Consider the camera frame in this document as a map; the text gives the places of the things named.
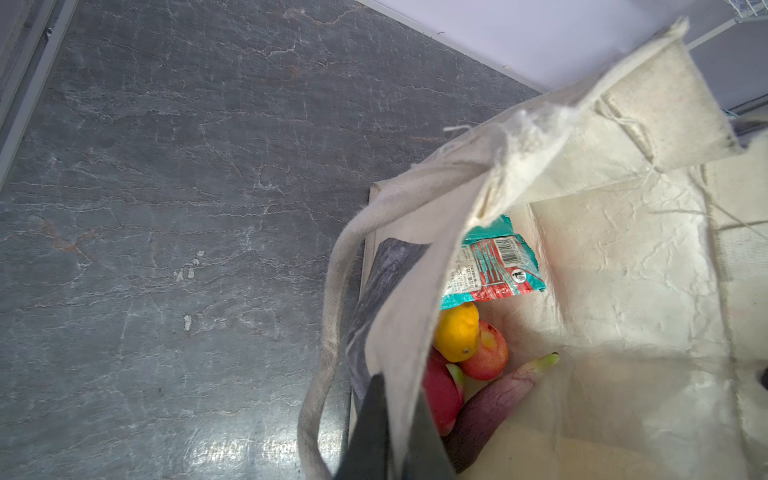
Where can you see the cream canvas grocery bag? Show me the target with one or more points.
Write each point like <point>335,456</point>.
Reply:
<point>647,214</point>

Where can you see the long white wire basket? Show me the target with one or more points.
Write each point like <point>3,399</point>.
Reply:
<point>748,10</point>

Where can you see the yellow brown mango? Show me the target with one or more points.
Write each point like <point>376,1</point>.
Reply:
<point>457,333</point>

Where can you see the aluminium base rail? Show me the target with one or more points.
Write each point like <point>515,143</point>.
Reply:
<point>32,36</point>

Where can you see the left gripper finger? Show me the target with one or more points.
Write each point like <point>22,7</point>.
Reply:
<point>369,454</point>

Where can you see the red apple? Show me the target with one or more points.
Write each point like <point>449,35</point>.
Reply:
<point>491,356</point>

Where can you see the pink dragon fruit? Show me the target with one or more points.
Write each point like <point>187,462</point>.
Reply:
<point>443,384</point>

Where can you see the teal snack bag top shelf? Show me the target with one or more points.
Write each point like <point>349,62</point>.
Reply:
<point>493,263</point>

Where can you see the light purple striped eggplant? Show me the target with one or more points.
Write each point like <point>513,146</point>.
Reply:
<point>483,414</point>

